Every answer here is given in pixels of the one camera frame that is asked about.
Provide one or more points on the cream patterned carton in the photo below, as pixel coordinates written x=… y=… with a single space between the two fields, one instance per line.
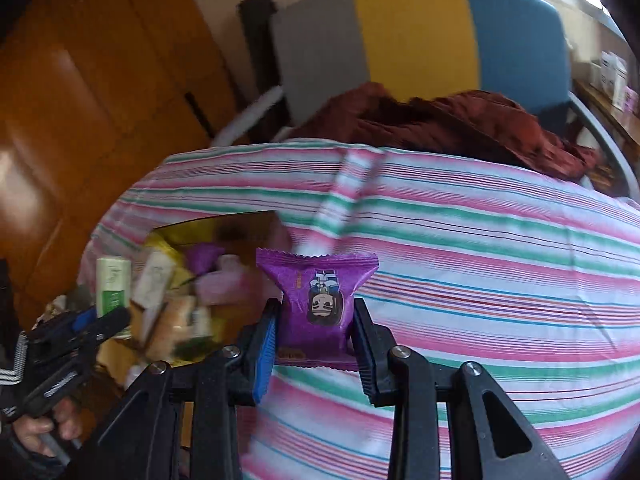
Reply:
x=155 y=275

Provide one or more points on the person's left hand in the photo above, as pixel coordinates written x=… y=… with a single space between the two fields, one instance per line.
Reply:
x=40 y=427

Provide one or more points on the white box on shelf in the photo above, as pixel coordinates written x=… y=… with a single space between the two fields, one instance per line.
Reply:
x=612 y=72

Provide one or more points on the wooden wardrobe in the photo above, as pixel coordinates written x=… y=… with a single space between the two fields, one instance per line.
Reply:
x=100 y=85

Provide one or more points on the white green small box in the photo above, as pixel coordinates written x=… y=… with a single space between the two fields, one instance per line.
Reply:
x=112 y=285

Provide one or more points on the gold metal tin box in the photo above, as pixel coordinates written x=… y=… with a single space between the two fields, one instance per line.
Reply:
x=235 y=230

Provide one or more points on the dark red garment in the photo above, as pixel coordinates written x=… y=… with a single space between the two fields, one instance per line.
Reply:
x=450 y=120

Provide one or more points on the grey yellow blue sofa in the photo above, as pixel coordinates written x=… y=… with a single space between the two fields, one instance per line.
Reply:
x=415 y=35

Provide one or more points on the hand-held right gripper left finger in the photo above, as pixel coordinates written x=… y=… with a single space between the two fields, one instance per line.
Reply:
x=265 y=355

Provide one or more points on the pink green striped blanket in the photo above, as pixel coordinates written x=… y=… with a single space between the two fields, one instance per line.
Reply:
x=475 y=270

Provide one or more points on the wooden side shelf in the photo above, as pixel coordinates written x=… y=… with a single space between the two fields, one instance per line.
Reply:
x=615 y=115

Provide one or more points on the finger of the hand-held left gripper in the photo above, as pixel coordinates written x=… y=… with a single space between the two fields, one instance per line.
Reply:
x=105 y=330
x=80 y=321

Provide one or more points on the purple snack packet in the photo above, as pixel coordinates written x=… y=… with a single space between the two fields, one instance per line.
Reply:
x=202 y=257
x=320 y=305

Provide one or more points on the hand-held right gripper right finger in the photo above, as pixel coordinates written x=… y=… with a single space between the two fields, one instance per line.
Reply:
x=362 y=360

